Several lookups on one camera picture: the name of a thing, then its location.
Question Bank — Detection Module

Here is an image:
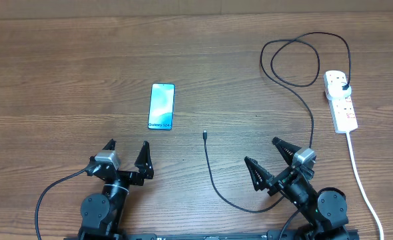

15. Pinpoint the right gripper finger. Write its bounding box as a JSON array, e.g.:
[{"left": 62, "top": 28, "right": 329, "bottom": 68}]
[
  {"left": 244, "top": 157, "right": 274, "bottom": 191},
  {"left": 272, "top": 137, "right": 301, "bottom": 166}
]

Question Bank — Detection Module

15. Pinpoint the Galaxy S24+ smartphone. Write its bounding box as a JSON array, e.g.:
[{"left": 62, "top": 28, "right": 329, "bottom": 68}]
[{"left": 148, "top": 83, "right": 175, "bottom": 130}]

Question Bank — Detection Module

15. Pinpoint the black USB-C charging cable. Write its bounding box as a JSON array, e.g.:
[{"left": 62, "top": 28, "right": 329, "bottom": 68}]
[{"left": 202, "top": 31, "right": 352, "bottom": 214}]

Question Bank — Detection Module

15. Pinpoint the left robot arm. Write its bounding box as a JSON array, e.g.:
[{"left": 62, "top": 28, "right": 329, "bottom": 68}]
[{"left": 78, "top": 139, "right": 154, "bottom": 239}]

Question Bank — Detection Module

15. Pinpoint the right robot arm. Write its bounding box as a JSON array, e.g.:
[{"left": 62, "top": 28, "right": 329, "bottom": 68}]
[{"left": 244, "top": 137, "right": 351, "bottom": 239}]

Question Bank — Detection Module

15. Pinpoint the white charger plug adapter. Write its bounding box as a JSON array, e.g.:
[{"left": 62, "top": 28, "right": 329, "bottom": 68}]
[{"left": 325, "top": 83, "right": 352, "bottom": 101}]

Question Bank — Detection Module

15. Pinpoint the white power strip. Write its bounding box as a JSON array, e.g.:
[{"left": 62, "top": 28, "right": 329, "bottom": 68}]
[{"left": 323, "top": 70, "right": 358, "bottom": 134}]

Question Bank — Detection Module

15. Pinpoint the white power strip cord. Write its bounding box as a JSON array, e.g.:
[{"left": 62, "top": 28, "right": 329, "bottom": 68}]
[{"left": 345, "top": 131, "right": 385, "bottom": 240}]

